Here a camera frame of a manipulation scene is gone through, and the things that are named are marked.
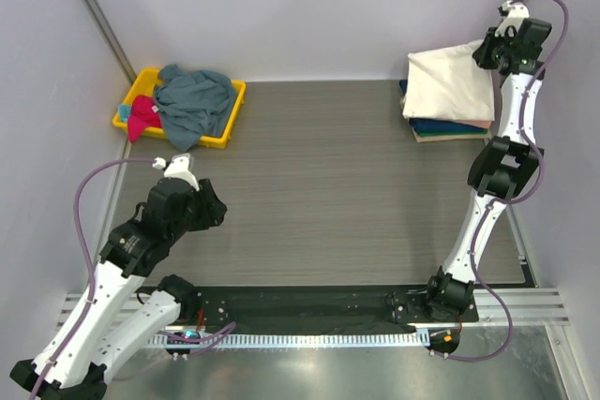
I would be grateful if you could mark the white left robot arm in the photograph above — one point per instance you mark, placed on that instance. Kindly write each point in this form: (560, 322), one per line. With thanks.
(82, 358)

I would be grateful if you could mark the white slotted cable duct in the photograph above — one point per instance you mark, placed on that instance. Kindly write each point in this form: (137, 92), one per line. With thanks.
(251, 341)

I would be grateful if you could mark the cream white t shirt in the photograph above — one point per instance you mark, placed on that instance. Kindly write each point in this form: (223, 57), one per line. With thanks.
(447, 84)

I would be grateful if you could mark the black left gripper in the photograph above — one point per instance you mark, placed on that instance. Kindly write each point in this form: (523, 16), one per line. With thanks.
(212, 206)

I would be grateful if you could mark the folded beige t shirt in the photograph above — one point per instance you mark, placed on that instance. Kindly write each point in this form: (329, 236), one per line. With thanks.
(440, 139)

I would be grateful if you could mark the folded navy blue t shirt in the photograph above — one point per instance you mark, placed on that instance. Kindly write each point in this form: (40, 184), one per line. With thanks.
(419, 124)

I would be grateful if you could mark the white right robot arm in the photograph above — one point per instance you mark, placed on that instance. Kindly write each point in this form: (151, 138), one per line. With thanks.
(504, 167)

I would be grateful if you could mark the left aluminium corner post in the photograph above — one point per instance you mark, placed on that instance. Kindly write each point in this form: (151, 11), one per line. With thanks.
(99, 18)

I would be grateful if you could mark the grey blue t shirt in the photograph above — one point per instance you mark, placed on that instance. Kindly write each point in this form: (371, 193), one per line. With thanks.
(192, 104)

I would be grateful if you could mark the folded pink t shirt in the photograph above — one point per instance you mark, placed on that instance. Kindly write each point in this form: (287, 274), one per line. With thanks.
(478, 124)

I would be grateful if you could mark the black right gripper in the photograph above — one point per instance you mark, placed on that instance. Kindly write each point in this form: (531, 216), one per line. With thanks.
(480, 54)

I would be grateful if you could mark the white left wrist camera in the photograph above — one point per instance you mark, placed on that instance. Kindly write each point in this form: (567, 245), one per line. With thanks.
(179, 167)

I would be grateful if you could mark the light blue cloth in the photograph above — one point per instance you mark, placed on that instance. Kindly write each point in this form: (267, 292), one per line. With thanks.
(124, 112)

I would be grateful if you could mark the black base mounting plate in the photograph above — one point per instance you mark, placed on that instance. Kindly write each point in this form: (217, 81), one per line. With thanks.
(326, 310)

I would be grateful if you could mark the magenta red t shirt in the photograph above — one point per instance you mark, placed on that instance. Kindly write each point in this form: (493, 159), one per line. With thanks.
(144, 114)

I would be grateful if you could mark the aluminium frame rail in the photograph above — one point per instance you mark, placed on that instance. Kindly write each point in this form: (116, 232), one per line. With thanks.
(527, 307)

